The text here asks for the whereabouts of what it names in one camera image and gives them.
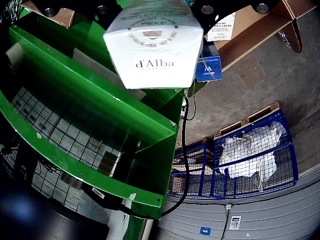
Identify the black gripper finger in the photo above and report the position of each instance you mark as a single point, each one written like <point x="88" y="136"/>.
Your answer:
<point x="230" y="5"/>
<point x="80" y="6"/>

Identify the white d'Alba product carton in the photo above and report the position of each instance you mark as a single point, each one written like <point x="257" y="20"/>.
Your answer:
<point x="152" y="62"/>

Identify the open brown cardboard box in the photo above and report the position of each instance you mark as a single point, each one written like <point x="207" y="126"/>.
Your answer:
<point x="250" y="37"/>
<point x="305" y="6"/>

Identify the white cow print carton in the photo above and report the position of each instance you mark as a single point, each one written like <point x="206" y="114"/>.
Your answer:
<point x="222" y="30"/>

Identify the dark blue product carton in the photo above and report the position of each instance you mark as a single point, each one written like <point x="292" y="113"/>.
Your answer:
<point x="208" y="70"/>

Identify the green metal cabinet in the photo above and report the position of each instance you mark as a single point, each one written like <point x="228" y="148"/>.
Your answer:
<point x="87" y="87"/>

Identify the white paper roll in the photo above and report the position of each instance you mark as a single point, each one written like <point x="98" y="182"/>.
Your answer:
<point x="13" y="55"/>

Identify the wooden pallet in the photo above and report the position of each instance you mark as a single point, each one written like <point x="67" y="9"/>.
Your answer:
<point x="197" y="142"/>
<point x="250" y="120"/>

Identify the white plastic bags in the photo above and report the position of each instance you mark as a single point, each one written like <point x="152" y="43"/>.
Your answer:
<point x="245" y="147"/>

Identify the blue plastic crate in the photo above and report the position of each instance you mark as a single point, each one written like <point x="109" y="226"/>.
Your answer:
<point x="287" y="175"/>

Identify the black power adapter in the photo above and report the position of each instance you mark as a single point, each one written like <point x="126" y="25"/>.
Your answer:
<point x="102" y="197"/>

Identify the grey roller shutter door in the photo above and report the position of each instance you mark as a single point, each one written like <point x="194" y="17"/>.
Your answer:
<point x="275" y="217"/>

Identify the white printed door label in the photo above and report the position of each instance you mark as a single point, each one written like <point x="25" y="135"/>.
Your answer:
<point x="235" y="222"/>

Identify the small blue square sticker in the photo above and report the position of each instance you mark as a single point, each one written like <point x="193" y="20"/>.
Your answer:
<point x="205" y="230"/>

